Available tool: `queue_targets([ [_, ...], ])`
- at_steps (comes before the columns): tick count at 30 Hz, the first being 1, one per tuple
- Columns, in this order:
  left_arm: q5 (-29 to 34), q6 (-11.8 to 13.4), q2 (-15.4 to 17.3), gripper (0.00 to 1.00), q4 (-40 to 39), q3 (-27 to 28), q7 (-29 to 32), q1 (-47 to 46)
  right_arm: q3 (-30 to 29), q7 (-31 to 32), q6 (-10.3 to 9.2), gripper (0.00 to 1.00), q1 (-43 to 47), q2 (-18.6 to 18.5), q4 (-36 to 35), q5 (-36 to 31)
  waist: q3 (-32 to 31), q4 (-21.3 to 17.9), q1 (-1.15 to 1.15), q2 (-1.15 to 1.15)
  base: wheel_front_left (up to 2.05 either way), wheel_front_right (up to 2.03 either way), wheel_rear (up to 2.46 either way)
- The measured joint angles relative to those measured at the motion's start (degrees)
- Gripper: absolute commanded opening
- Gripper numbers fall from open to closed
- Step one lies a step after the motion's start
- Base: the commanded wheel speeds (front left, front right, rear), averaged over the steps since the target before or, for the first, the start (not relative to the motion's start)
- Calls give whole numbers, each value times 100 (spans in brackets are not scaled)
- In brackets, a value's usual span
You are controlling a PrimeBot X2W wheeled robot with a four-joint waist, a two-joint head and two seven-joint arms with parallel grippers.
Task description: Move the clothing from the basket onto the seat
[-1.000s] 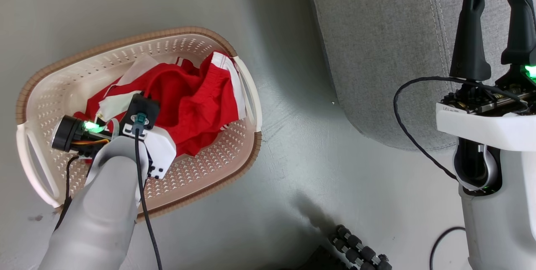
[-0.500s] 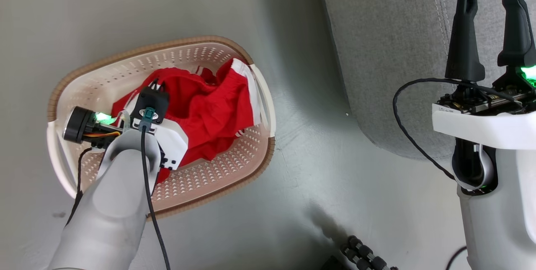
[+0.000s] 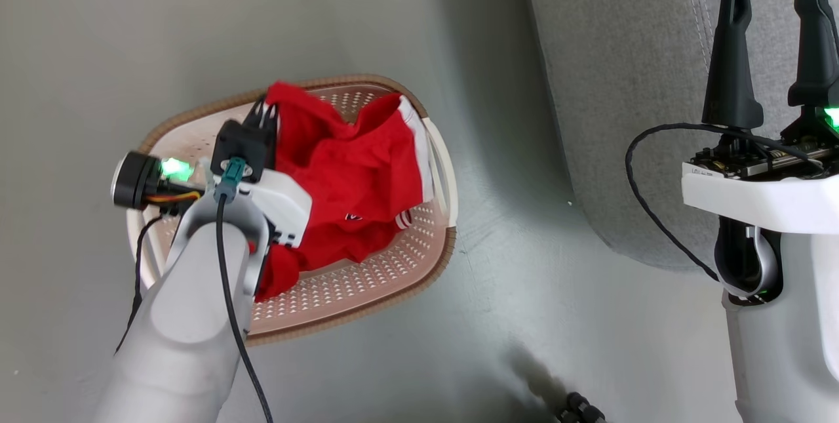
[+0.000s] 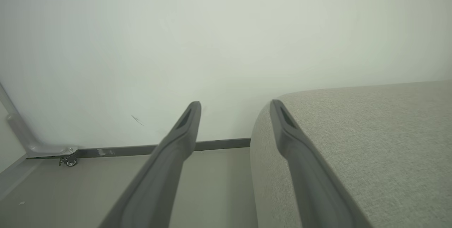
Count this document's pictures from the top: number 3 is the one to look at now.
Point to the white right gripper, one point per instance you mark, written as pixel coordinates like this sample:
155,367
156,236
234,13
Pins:
754,200

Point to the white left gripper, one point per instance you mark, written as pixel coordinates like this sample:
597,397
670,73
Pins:
285,203

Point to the red and white garment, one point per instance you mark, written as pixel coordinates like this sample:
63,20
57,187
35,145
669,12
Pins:
347,180

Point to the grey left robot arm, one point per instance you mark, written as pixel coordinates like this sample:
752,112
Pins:
187,318

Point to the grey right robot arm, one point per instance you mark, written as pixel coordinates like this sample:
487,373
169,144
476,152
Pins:
786,344

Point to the pink perforated laundry basket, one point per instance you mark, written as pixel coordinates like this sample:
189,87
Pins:
367,279

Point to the grey fabric sofa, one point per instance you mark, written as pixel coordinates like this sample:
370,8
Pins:
629,82

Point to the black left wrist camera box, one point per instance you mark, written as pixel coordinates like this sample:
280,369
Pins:
246,142

